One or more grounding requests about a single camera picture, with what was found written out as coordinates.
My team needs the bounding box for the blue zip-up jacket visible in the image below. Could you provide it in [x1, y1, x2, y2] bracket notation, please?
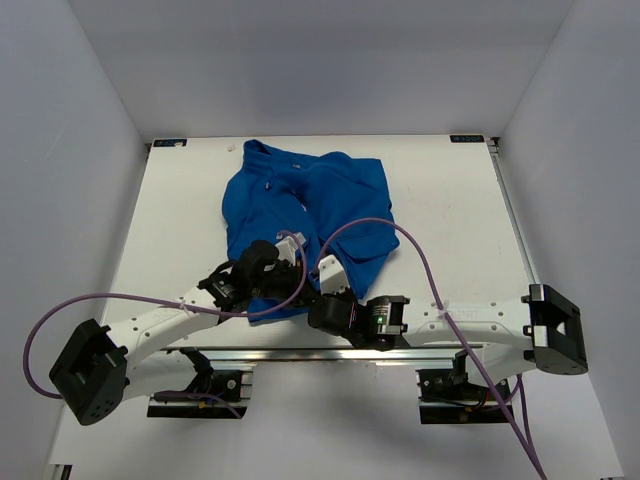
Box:
[222, 140, 399, 299]

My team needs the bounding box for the aluminium front rail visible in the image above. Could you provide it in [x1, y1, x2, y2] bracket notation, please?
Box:
[94, 344, 566, 364]

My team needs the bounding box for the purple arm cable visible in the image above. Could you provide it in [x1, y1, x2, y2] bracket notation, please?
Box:
[313, 217, 549, 480]
[25, 229, 308, 419]

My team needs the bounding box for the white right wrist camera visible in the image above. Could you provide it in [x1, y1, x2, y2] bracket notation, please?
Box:
[317, 254, 350, 295]

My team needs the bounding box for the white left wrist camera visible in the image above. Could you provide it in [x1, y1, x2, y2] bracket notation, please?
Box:
[275, 232, 306, 265]

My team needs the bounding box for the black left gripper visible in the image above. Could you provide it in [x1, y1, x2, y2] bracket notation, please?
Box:
[249, 260, 318, 310]

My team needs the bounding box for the blue corner label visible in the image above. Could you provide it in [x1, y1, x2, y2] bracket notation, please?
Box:
[152, 138, 187, 148]
[449, 134, 485, 143]

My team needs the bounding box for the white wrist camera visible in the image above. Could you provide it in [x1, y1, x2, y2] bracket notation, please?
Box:
[317, 254, 350, 295]
[275, 232, 306, 265]

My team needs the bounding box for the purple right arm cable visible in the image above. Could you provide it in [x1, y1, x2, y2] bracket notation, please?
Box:
[313, 217, 549, 480]

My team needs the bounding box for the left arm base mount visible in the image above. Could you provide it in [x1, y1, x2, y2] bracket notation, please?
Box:
[147, 347, 253, 420]

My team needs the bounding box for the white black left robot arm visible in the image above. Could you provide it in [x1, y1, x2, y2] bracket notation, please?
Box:
[49, 231, 310, 426]

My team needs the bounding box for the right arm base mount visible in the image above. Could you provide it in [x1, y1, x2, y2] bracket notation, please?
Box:
[416, 351, 508, 425]

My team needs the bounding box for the left blue corner label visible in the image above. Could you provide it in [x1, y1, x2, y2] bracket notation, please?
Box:
[152, 138, 187, 148]

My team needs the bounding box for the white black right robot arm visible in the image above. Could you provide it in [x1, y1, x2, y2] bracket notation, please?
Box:
[308, 284, 588, 379]

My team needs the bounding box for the right blue corner label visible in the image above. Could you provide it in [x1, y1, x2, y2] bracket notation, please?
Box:
[449, 134, 485, 143]

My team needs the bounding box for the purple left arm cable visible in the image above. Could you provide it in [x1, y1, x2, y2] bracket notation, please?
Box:
[25, 229, 308, 419]

